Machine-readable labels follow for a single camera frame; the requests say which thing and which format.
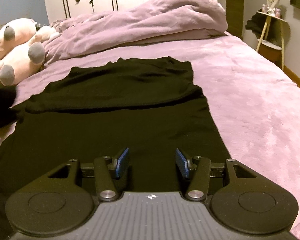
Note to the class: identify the dark clothes on side table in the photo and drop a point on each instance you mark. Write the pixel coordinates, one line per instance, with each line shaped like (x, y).
(256, 23)

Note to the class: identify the black garment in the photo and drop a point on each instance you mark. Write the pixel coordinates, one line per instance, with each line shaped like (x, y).
(150, 106)

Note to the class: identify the purple bed sheet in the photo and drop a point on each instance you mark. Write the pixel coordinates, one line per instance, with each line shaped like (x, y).
(254, 105)

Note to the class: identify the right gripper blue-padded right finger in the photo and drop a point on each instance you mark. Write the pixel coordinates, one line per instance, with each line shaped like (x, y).
(188, 165)

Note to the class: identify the small white plush toy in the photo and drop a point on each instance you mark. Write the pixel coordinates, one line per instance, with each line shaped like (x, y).
(47, 33)

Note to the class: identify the pink plush toy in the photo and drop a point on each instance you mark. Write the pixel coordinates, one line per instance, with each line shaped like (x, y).
(21, 51)

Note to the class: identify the purple crumpled duvet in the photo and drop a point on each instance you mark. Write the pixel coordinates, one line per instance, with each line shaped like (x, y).
(153, 21)

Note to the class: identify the round side table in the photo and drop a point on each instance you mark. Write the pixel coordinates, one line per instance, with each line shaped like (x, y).
(271, 43)

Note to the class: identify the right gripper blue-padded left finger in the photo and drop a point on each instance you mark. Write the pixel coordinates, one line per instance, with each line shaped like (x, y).
(116, 164)

